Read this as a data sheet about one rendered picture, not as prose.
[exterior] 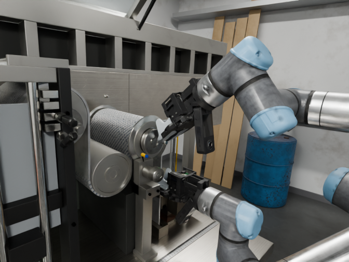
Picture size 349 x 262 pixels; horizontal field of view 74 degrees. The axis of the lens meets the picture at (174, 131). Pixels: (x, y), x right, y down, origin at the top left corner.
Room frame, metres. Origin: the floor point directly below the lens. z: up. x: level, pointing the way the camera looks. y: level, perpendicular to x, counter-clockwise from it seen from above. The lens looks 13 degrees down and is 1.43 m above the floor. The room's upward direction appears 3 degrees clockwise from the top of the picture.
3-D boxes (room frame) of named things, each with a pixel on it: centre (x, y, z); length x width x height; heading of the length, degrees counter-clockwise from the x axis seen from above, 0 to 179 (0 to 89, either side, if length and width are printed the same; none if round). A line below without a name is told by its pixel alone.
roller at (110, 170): (0.65, 0.25, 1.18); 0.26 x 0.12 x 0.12; 46
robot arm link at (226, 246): (0.49, -0.17, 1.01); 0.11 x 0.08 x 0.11; 14
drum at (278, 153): (2.69, -1.17, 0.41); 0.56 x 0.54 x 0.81; 54
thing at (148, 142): (0.64, 0.06, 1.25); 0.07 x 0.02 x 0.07; 136
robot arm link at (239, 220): (0.51, -0.16, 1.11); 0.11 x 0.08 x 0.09; 46
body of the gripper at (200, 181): (0.62, -0.05, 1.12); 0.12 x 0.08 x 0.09; 46
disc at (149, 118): (0.65, 0.07, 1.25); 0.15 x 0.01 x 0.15; 136
